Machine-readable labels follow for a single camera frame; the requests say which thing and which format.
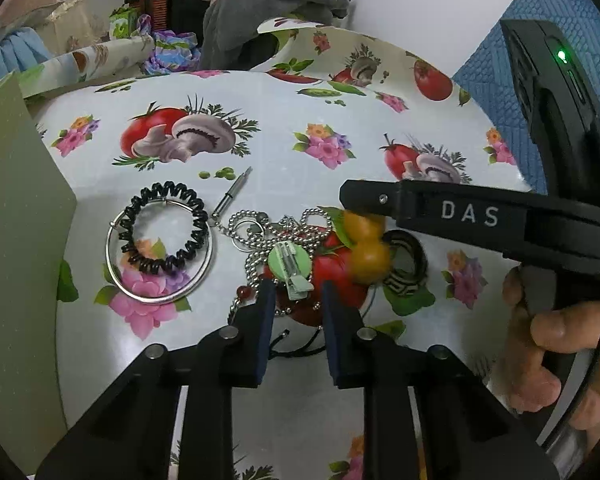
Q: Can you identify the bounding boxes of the small silver screwdriver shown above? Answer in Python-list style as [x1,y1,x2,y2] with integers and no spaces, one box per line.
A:
[211,166,253,221]

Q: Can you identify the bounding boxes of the beige pink cushion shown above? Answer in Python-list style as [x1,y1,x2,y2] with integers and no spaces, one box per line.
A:
[0,0,63,43]

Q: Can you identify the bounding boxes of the purple floral cloth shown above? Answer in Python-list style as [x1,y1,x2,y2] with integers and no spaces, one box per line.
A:
[140,15,203,76]

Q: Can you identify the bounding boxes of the green hair clip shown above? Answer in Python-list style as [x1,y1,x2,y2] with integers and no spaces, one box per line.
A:
[267,241,315,302]

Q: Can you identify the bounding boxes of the light blue cloth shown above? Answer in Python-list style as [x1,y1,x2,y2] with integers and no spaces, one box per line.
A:
[0,27,51,96]

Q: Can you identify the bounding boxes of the silver bangle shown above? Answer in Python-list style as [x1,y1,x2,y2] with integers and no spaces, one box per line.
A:
[105,199,215,305]

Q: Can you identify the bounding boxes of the grey jacket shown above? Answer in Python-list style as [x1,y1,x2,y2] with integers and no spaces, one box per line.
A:
[202,0,352,72]

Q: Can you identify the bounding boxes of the yellow gourd pendant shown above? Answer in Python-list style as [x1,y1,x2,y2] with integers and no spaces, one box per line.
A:
[341,210,393,285]

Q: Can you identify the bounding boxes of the silver ball chain necklace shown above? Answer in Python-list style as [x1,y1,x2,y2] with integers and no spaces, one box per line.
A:
[215,206,341,321]

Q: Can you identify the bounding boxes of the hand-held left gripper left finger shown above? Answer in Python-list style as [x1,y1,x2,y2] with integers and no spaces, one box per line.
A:
[35,277,278,480]

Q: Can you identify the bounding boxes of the green cardboard box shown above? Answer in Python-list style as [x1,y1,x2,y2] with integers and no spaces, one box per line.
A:
[0,71,78,476]

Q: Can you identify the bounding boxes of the black spiral hair tie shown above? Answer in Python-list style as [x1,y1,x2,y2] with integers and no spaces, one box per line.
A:
[116,181,210,276]

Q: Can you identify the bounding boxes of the green packet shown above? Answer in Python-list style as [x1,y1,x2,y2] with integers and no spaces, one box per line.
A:
[109,6,146,41]

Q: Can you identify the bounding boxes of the red bead cord bracelet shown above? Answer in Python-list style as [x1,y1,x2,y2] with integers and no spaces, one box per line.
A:
[227,285,376,361]

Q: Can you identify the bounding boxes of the person's right hand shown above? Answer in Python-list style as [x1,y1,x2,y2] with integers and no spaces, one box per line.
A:
[497,266,600,432]

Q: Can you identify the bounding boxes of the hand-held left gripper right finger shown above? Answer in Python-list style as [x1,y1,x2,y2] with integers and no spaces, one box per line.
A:
[320,280,561,480]

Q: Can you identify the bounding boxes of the black patterned ring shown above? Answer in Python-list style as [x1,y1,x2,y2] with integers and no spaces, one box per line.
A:
[380,229,429,295]

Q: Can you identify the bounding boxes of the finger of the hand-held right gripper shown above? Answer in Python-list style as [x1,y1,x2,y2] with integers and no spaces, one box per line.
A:
[340,179,600,274]

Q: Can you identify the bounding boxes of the vegetable print tablecloth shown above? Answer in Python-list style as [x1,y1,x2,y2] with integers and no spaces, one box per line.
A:
[17,19,536,480]

